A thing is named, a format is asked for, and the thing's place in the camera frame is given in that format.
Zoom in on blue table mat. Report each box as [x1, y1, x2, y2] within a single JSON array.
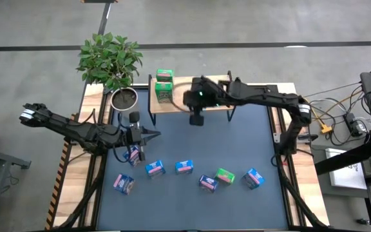
[[97, 88, 289, 231]]

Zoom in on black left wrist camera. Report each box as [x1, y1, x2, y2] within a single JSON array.
[[128, 110, 141, 124]]

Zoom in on wooden shelf with black legs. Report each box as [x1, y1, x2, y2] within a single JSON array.
[[147, 70, 238, 127]]

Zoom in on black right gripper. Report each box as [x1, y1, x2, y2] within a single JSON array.
[[183, 75, 220, 110]]

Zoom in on Rice Krispies cereal box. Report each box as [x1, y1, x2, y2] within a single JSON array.
[[144, 159, 166, 179], [175, 159, 195, 175], [242, 168, 266, 190]]

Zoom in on black support beam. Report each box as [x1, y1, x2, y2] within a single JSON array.
[[314, 127, 371, 176]]

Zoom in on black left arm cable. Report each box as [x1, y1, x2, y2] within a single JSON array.
[[112, 144, 132, 164]]

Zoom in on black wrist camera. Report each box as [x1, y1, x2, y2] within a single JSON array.
[[128, 110, 141, 124], [189, 114, 205, 127]]

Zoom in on Frosted Flakes cereal box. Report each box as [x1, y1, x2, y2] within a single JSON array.
[[113, 173, 135, 195], [122, 145, 143, 168], [198, 175, 219, 193]]

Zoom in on green plant in white pot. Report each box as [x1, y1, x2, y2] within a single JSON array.
[[75, 31, 144, 113]]

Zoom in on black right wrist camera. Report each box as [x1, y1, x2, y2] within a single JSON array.
[[189, 114, 205, 127]]

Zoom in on black power adapter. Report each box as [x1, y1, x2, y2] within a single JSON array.
[[344, 112, 364, 137]]

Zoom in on yellow cable connector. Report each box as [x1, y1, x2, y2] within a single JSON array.
[[319, 123, 334, 135]]

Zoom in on white board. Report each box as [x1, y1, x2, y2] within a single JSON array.
[[325, 147, 368, 190]]

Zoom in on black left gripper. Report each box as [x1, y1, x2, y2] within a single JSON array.
[[120, 123, 162, 148]]

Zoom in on Apple Jacks cereal box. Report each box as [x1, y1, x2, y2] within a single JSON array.
[[155, 68, 175, 83], [214, 168, 236, 186], [154, 81, 175, 104]]

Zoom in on yellow black hazard tape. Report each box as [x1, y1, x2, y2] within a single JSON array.
[[45, 141, 77, 230]]

